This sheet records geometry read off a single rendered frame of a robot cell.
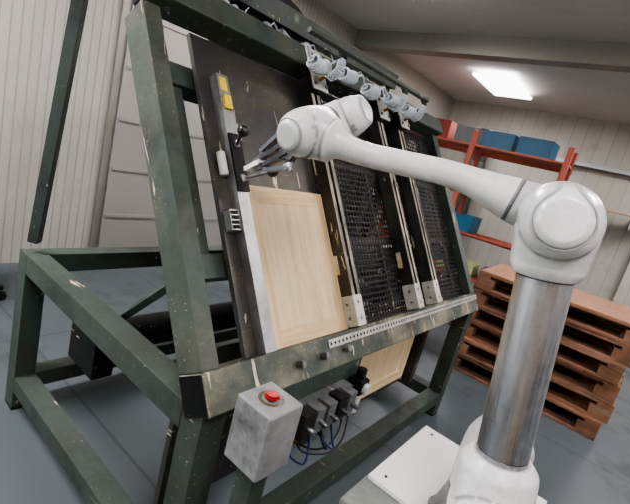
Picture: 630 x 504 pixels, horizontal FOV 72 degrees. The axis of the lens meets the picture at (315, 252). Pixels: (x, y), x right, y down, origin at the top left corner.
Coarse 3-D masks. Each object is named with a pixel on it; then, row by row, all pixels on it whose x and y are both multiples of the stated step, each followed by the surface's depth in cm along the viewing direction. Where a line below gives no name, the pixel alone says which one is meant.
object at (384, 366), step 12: (384, 348) 251; (396, 348) 265; (408, 348) 280; (372, 360) 243; (384, 360) 257; (396, 360) 272; (372, 372) 249; (384, 372) 264; (396, 372) 279; (372, 384) 255; (384, 384) 270
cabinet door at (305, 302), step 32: (256, 192) 151; (288, 192) 164; (256, 224) 147; (288, 224) 161; (320, 224) 176; (288, 256) 157; (320, 256) 171; (288, 288) 153; (320, 288) 167; (288, 320) 149; (320, 320) 162
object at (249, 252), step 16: (224, 112) 145; (224, 128) 144; (224, 144) 144; (240, 192) 142; (240, 208) 140; (240, 240) 140; (256, 240) 142; (240, 256) 141; (256, 256) 141; (256, 272) 139; (256, 288) 138; (256, 304) 137; (256, 320) 137; (256, 336) 137; (272, 336) 138
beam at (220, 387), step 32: (384, 320) 191; (416, 320) 214; (448, 320) 244; (288, 352) 141; (320, 352) 153; (352, 352) 167; (192, 384) 116; (224, 384) 119; (256, 384) 127; (288, 384) 137; (192, 416) 117
